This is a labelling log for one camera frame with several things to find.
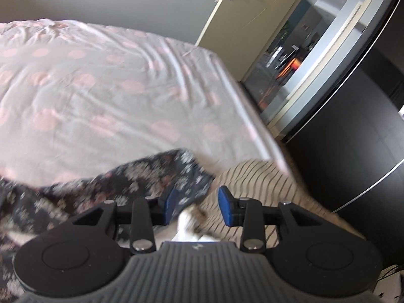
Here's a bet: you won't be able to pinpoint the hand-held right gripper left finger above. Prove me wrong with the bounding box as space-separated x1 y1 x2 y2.
71 185 178 254

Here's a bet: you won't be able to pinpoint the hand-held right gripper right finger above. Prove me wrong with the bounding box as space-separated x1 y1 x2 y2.
218 185 328 254

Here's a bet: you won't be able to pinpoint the dark floral pants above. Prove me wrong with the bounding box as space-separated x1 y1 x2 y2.
0 148 216 291

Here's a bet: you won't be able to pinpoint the white garment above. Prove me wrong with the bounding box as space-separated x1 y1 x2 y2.
172 210 216 244

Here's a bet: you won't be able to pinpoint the tan striped garment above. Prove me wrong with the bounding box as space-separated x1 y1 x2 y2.
197 159 363 250

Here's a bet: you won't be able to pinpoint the black sliding wardrobe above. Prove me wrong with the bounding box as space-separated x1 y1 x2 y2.
282 0 404 269

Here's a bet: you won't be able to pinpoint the bed with pink dotted sheet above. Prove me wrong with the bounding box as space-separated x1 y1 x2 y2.
0 19 295 197

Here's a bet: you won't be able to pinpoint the orange framed furniture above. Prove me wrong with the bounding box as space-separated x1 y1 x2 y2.
277 55 301 80

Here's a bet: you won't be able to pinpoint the cream door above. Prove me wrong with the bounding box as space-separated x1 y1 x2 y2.
195 0 320 83

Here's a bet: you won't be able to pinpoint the white door frame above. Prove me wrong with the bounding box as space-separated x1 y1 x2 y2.
264 0 399 140

